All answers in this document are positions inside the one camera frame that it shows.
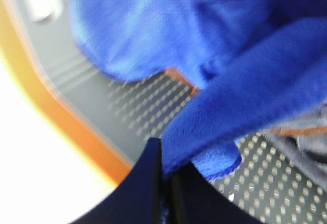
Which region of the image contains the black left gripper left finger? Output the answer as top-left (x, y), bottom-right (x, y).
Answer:
top-left (73, 138), bottom-right (161, 224)

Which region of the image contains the grey perforated laundry basket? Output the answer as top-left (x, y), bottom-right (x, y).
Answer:
top-left (9, 0), bottom-right (326, 223)

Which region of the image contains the grey towel in basket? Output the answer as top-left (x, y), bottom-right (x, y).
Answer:
top-left (263, 105), bottom-right (326, 173)

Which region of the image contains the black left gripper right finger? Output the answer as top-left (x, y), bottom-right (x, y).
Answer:
top-left (171, 163), bottom-right (258, 223)

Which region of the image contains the blue microfibre towel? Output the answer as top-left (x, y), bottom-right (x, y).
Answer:
top-left (68, 0), bottom-right (326, 180)

